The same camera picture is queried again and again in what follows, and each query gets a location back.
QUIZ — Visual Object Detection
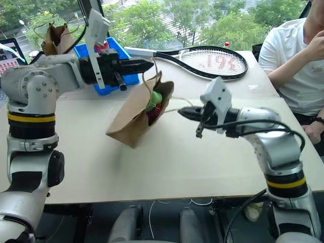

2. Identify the black cable under table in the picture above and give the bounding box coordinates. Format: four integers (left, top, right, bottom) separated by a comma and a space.
223, 188, 268, 243

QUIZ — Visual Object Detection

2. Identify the blue plastic bin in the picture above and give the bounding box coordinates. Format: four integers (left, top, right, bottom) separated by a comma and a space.
74, 37, 140, 96

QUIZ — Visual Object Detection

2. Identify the laptop screen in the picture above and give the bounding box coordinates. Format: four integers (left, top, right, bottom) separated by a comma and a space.
0, 37, 28, 74

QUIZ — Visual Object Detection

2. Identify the dark bead bracelet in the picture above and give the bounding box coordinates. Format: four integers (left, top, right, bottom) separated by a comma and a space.
309, 115, 324, 126

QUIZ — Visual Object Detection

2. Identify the brown paper bag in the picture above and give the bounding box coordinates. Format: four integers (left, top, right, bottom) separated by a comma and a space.
33, 21, 88, 56
105, 58, 194, 149

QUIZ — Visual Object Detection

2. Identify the person's hand wearing bracelet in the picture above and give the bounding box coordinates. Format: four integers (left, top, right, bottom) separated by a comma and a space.
302, 123, 324, 145

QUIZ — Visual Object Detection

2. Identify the black window frame post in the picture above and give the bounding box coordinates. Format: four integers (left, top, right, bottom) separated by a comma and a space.
77, 0, 104, 26

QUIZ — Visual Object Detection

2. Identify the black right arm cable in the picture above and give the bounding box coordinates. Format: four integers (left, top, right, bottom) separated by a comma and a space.
201, 119, 306, 153

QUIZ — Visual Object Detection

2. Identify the crumpled brown paper bag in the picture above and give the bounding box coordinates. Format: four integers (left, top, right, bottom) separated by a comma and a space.
33, 21, 88, 56

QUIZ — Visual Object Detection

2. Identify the small red object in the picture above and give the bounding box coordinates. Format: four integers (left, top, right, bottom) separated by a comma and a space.
94, 41, 110, 53

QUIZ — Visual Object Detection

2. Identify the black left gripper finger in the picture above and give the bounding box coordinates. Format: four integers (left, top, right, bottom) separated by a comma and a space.
120, 67, 150, 76
119, 59, 155, 69

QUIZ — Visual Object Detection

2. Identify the black tennis racket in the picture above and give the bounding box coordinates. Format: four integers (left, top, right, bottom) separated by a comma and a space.
124, 45, 249, 81

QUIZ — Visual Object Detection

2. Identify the pale crumpled object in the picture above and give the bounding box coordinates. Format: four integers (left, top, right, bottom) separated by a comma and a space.
243, 203, 262, 224

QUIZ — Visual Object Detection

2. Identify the person in white t-shirt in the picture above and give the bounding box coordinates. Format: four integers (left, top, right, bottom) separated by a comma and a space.
258, 0, 324, 145

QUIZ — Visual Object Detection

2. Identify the black chair back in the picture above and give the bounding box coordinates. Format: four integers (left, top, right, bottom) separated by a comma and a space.
252, 43, 264, 63

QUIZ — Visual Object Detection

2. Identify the gray rounded shape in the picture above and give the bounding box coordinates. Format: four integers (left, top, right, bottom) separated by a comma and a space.
108, 204, 144, 243
179, 207, 205, 243

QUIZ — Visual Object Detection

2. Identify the thin white cable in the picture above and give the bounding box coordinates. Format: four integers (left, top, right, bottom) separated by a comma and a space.
148, 198, 214, 240

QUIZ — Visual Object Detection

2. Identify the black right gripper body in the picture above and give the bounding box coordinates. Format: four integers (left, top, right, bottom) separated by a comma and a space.
195, 101, 218, 139

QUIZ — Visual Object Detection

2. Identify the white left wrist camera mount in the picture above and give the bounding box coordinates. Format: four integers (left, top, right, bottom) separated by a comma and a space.
84, 8, 111, 90

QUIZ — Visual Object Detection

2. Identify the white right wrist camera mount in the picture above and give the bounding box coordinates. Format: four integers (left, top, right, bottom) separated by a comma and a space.
199, 76, 232, 134

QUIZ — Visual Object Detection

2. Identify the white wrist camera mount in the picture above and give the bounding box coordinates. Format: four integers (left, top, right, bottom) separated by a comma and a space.
84, 8, 111, 90
199, 76, 232, 134

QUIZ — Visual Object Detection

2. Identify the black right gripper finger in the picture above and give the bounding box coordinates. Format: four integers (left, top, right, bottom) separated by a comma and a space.
177, 106, 203, 114
180, 113, 203, 122

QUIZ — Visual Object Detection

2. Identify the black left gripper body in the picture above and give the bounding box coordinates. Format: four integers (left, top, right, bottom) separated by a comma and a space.
98, 49, 128, 92

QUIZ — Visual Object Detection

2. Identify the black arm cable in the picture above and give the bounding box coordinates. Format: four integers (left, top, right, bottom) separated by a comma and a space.
63, 22, 89, 55
201, 119, 306, 153

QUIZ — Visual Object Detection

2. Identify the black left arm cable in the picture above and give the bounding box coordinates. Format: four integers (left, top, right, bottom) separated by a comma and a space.
63, 22, 89, 55

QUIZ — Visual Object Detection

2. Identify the person's bare hand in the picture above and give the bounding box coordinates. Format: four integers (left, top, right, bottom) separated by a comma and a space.
306, 29, 324, 62

